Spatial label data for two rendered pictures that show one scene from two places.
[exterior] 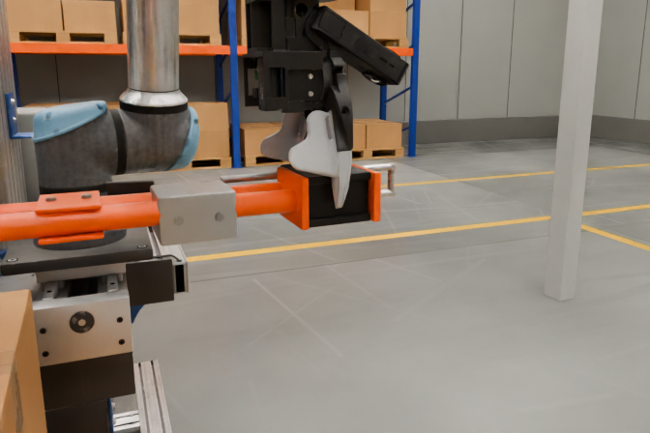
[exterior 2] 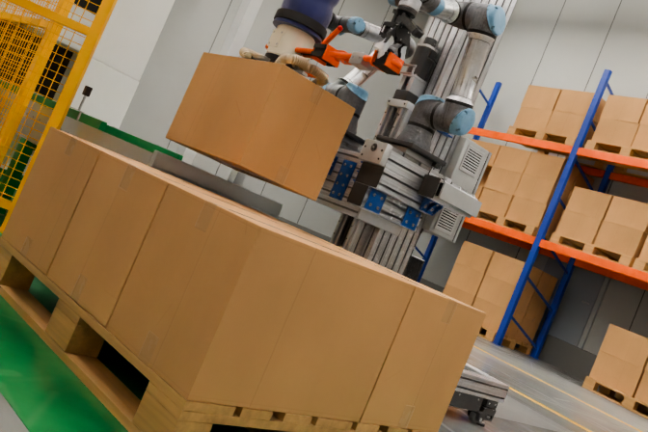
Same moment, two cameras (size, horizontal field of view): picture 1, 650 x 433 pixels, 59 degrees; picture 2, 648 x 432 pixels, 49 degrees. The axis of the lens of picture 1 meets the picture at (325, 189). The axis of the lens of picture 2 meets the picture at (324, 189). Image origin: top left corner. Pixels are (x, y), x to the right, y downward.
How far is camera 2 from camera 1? 2.43 m
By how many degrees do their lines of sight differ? 73
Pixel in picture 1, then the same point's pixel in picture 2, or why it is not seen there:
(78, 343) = (369, 154)
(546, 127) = not seen: outside the picture
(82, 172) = (417, 116)
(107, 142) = (429, 108)
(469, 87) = not seen: outside the picture
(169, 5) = (471, 62)
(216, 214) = (359, 57)
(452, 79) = not seen: outside the picture
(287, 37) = (395, 21)
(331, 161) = (381, 45)
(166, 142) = (448, 114)
